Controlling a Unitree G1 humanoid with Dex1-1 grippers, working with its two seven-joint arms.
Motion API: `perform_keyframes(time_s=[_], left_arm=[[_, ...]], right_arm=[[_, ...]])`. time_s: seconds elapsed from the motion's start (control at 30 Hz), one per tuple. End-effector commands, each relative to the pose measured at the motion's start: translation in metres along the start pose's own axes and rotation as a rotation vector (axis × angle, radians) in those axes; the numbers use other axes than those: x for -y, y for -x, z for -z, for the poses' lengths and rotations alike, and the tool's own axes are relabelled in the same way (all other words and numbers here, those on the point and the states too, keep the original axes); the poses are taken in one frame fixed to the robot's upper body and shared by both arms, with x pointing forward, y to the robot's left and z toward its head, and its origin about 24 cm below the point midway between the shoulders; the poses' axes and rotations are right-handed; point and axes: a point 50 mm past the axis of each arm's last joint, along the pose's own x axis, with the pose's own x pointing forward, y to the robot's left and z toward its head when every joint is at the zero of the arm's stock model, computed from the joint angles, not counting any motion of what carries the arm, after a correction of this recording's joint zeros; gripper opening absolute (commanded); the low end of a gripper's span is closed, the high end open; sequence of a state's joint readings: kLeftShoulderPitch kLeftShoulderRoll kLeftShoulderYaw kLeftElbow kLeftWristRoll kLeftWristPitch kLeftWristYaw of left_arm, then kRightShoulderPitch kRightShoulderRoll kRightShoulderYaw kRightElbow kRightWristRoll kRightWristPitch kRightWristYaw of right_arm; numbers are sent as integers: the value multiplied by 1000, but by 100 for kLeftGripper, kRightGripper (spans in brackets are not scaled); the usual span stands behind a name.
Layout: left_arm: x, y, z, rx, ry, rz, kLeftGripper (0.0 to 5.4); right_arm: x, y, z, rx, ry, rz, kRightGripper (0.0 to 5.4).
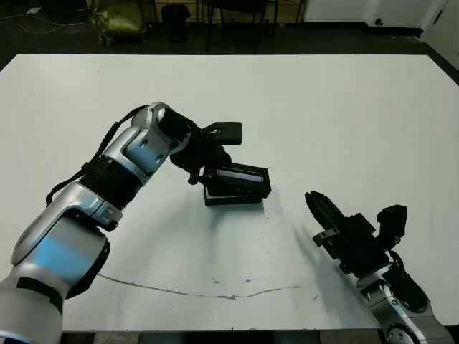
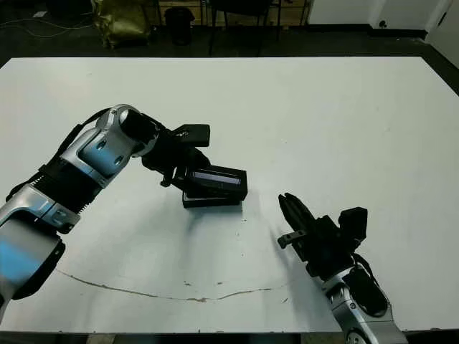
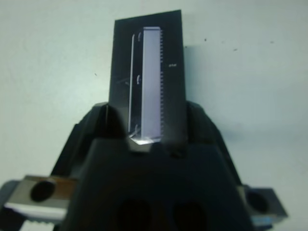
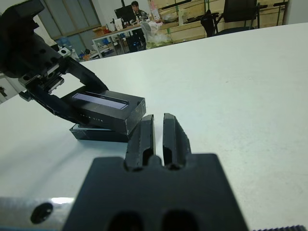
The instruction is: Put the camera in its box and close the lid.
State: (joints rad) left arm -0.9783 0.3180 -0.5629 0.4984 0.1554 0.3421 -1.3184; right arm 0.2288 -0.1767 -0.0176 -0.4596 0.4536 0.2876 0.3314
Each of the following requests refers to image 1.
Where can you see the black round door stopper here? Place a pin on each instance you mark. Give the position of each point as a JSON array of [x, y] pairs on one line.
[[378, 21]]

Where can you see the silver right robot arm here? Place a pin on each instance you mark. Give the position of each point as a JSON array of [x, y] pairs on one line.
[[405, 322]]

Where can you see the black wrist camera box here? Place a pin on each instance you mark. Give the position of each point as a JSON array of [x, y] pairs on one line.
[[392, 220], [226, 132]]

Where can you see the white door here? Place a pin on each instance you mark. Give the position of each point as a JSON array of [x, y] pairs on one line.
[[443, 32]]

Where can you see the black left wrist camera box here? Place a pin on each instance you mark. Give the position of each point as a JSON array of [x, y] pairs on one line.
[[226, 132]]

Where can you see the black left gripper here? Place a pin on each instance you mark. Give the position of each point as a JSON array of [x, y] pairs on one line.
[[201, 156]]

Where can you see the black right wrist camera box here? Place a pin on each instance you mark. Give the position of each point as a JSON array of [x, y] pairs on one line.
[[392, 220]]

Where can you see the black office chair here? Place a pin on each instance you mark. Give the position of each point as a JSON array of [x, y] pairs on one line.
[[240, 12]]

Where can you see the black waste bin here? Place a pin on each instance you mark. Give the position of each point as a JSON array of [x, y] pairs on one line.
[[175, 22]]

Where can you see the black box lid with print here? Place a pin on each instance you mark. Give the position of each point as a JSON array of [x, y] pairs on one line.
[[247, 184]]

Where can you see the yellow-green bag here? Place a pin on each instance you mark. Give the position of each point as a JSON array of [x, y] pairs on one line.
[[118, 19]]

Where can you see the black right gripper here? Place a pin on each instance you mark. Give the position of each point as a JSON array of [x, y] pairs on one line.
[[358, 247]]

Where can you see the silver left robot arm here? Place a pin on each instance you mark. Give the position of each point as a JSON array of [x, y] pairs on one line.
[[71, 215]]

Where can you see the black box with white insert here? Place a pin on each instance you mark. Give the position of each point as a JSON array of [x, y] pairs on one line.
[[233, 201]]

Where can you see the white paper sheet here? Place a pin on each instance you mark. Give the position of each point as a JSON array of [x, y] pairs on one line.
[[33, 10]]

